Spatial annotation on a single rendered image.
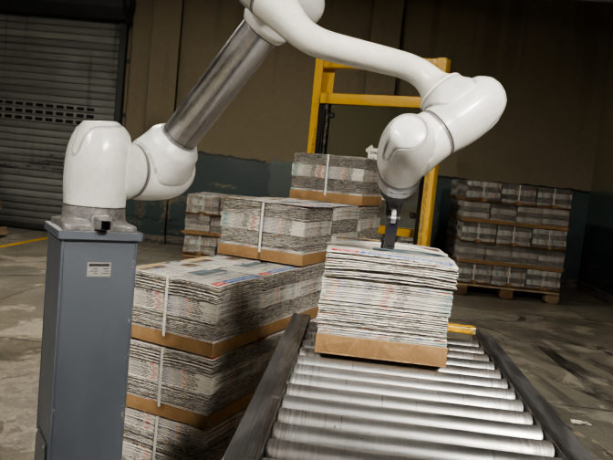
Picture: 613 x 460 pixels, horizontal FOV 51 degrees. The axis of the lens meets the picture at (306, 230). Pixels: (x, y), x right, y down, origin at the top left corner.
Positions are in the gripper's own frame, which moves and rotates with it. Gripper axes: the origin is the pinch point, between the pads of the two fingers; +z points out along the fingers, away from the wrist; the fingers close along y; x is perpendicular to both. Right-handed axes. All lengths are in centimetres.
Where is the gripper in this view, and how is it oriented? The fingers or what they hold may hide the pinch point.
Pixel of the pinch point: (389, 219)
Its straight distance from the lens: 156.4
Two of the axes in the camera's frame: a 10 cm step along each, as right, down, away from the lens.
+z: 0.3, 3.8, 9.3
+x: 9.9, 1.0, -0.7
